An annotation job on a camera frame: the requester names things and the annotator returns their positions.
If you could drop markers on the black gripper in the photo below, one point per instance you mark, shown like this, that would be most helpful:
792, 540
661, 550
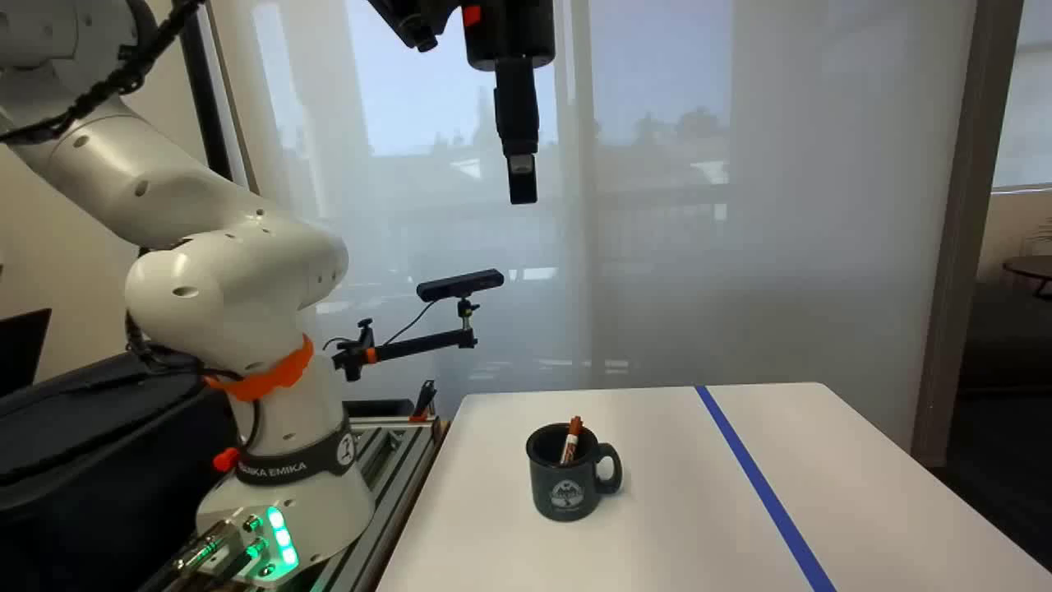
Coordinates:
515, 37

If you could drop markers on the red and white marker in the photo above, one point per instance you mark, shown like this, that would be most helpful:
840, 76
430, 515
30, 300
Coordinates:
570, 442

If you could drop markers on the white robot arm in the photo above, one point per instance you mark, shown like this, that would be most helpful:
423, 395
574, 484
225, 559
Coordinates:
223, 276

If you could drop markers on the dark blue speckled mug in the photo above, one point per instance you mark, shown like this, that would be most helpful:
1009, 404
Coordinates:
570, 487

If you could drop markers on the round side table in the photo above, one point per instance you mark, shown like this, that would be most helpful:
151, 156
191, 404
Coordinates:
1038, 269

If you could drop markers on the black case beside robot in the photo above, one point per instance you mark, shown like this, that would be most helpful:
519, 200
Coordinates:
99, 474

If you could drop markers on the blue tape line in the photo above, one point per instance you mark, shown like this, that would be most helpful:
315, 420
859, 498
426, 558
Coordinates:
767, 498

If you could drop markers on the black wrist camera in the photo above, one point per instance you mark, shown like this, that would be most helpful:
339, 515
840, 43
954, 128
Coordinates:
416, 19

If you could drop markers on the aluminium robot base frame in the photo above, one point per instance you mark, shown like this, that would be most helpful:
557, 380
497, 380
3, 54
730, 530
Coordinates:
323, 532

